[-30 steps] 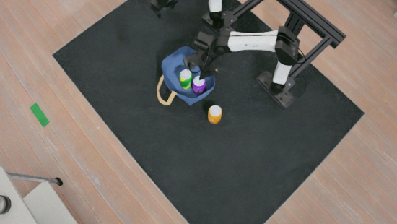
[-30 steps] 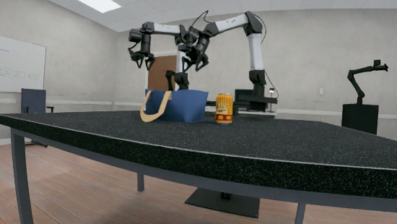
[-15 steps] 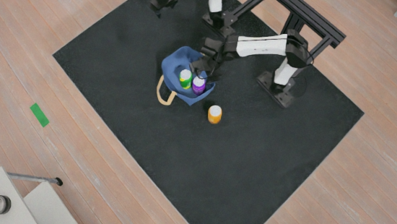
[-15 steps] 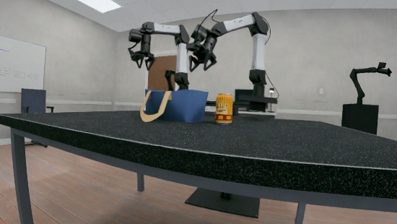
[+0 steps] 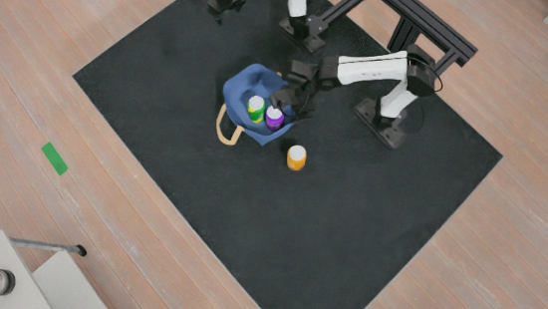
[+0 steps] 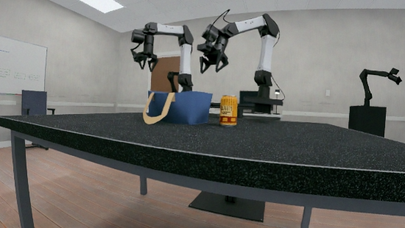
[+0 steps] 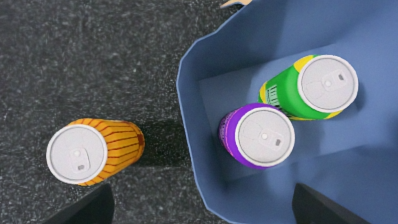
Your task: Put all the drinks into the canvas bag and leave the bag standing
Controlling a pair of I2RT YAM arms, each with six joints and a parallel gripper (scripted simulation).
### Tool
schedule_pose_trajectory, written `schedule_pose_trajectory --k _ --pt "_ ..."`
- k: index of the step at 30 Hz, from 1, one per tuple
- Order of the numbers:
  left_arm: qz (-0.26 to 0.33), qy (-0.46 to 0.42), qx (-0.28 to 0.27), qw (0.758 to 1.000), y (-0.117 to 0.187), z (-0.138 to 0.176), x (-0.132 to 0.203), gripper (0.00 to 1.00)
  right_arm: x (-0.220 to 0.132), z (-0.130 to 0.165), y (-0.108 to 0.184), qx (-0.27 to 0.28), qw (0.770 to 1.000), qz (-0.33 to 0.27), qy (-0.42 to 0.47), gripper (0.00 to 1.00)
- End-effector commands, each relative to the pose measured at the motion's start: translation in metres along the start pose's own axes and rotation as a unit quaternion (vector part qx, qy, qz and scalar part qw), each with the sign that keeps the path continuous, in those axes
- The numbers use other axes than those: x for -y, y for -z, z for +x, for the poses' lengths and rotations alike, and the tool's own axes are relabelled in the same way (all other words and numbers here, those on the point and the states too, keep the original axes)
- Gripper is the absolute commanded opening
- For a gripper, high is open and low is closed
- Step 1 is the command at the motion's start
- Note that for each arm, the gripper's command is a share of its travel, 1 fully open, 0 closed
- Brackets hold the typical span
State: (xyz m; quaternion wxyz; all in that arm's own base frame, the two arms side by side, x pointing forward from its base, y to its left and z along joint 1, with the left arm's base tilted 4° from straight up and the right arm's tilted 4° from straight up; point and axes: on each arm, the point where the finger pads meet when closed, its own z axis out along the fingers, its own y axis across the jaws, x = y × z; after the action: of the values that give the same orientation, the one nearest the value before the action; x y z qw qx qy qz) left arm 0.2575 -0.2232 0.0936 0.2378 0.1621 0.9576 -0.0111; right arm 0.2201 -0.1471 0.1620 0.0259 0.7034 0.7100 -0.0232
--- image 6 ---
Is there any blue canvas tote bag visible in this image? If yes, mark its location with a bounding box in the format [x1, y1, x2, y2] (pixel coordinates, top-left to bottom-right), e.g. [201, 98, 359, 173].
[143, 90, 213, 124]

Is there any yellow drink can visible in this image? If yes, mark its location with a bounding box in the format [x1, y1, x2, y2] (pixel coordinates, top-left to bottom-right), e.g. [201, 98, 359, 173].
[219, 95, 237, 127]

